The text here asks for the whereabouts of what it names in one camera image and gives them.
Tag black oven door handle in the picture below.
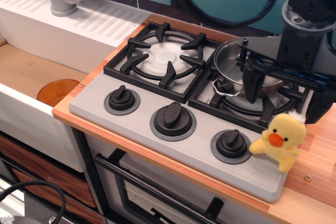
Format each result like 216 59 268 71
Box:
94 148 224 223

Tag stainless steel pot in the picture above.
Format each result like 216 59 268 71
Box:
211 36 285 99

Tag black right stove knob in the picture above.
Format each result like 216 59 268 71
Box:
211 130 251 165

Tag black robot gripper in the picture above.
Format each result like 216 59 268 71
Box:
238 28 335 124

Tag black braided foreground cable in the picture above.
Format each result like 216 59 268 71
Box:
0 179 66 224

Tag yellow stuffed duck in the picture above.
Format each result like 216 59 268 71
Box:
249 111 307 173

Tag black left stove knob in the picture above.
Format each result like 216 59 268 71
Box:
104 85 141 116

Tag black middle stove knob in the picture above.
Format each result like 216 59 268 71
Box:
150 102 197 142

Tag black right burner grate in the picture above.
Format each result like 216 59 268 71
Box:
188 66 311 133

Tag grey toy stove top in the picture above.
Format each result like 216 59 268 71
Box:
68 20 323 204

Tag black stove knob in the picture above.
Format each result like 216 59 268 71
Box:
150 102 197 142
211 130 251 165
104 85 141 116

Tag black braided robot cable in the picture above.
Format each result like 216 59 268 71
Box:
162 0 281 28

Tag white toy sink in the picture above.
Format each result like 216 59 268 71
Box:
1 0 150 172

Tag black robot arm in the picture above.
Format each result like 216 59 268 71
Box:
237 0 335 124

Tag toy oven door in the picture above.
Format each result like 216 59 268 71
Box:
85 133 276 224

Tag black burner grate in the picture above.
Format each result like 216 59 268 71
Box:
103 22 219 103
188 66 311 133

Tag wooden drawer fronts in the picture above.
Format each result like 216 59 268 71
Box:
1 132 104 223

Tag black left burner grate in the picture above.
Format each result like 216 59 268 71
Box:
103 22 219 103

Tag orange plastic plate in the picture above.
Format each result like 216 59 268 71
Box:
37 79 79 107

